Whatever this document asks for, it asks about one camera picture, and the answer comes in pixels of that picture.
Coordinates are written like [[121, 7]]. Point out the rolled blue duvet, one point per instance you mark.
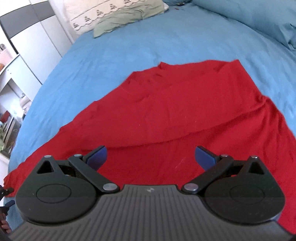
[[274, 18]]

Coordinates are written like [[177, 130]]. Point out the red cloth garment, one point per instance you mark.
[[152, 123]]

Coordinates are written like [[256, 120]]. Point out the white patterned pillow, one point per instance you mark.
[[79, 17]]

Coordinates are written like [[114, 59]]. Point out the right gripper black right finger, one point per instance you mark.
[[235, 190]]

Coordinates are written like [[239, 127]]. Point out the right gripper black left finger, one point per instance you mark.
[[59, 191]]

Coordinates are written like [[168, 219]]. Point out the white shelf unit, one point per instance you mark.
[[12, 112]]

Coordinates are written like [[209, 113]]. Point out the blue bed sheet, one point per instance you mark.
[[94, 67]]

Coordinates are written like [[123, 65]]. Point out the green pillow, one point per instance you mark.
[[129, 14]]

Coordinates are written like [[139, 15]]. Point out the person's left hand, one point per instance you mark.
[[4, 224]]

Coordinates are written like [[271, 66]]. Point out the white wardrobe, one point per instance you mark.
[[36, 33]]

